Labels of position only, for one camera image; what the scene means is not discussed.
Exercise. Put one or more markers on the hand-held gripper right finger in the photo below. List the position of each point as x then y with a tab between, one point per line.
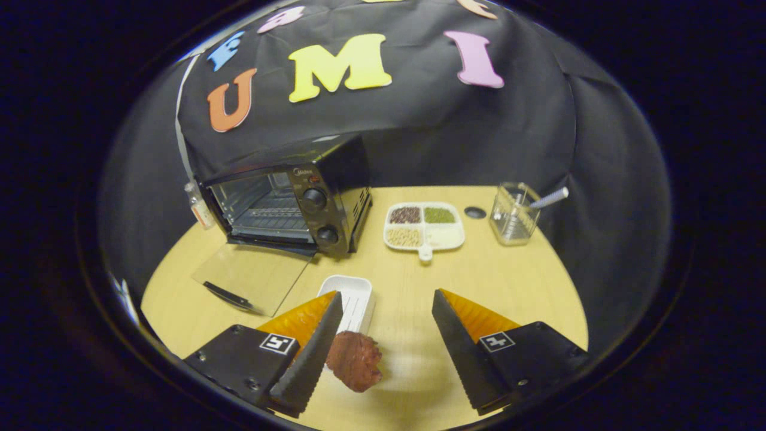
467	359

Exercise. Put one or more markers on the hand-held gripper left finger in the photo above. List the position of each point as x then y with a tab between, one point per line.
317	356

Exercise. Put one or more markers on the reddish brown meat piece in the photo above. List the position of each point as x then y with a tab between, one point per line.
356	362

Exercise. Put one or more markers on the black toaster oven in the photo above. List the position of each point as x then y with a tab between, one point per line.
341	179

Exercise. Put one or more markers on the white rectangular tray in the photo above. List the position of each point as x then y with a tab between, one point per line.
353	293

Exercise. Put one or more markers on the white divided grain plate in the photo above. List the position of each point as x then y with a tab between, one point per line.
446	236

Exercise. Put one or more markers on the small black table grommet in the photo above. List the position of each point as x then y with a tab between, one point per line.
475	212

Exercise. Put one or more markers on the clear bottle orange label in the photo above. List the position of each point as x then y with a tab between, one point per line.
200	212

